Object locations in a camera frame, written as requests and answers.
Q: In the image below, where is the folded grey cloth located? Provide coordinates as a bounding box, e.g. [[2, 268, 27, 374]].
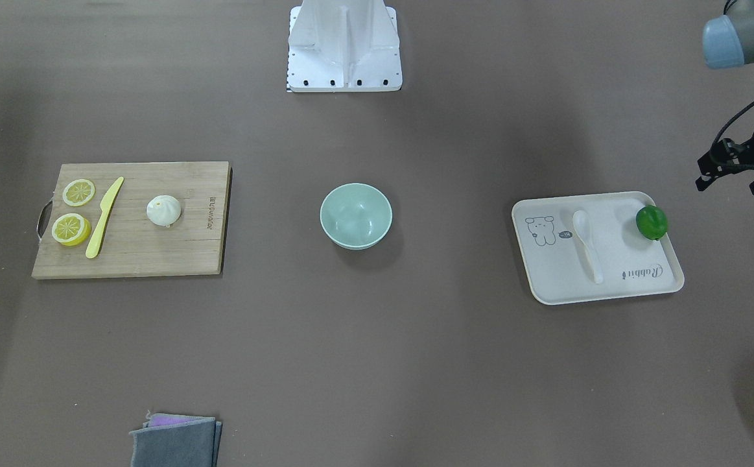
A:
[[130, 413, 222, 466]]

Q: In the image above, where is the yellow plastic knife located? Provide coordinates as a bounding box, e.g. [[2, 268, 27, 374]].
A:
[[84, 176, 125, 258]]

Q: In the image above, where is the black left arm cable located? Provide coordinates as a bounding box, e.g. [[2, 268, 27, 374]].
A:
[[713, 77, 754, 173]]

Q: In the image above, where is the white ceramic spoon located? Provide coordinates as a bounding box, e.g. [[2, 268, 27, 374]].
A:
[[572, 210, 604, 285]]

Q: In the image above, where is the thick lemon slice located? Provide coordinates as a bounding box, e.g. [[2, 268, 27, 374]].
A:
[[51, 213, 92, 247]]

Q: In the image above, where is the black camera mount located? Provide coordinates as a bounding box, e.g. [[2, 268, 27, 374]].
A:
[[696, 138, 750, 192]]

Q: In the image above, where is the thin lemon slice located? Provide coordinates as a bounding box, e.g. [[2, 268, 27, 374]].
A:
[[62, 178, 96, 207]]

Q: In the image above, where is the cream rabbit tray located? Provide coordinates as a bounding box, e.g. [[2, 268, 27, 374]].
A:
[[511, 191, 685, 305]]

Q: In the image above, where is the green lime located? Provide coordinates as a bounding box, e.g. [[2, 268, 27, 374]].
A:
[[635, 204, 669, 241]]

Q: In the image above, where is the bamboo cutting board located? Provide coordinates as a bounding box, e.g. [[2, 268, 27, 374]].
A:
[[32, 162, 231, 279]]

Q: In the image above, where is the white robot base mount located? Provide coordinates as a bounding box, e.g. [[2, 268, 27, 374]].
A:
[[286, 1, 403, 93]]

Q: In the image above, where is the mint green bowl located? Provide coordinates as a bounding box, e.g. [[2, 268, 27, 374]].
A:
[[318, 183, 394, 250]]

